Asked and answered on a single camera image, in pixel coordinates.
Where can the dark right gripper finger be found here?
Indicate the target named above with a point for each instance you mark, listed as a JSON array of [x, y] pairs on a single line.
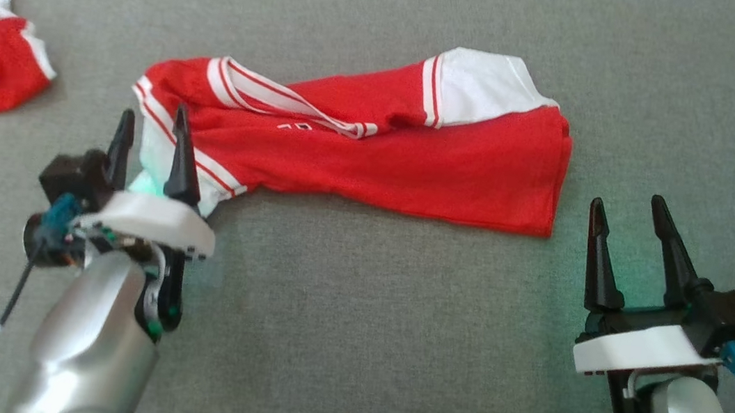
[[676, 265], [601, 270]]

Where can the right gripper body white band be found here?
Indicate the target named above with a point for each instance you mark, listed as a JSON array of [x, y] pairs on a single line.
[[637, 348]]

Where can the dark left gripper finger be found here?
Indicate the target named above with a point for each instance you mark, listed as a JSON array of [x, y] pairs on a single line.
[[119, 155], [181, 169]]

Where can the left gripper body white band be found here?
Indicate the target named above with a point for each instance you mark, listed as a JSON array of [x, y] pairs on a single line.
[[148, 218]]

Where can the red white jersey shirt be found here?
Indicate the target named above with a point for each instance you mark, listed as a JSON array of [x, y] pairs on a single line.
[[415, 163]]

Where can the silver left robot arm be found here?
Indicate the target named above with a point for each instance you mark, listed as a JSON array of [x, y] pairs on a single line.
[[87, 347]]

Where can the large grey sofa seat cushion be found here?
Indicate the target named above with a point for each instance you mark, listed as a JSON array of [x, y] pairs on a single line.
[[350, 345]]

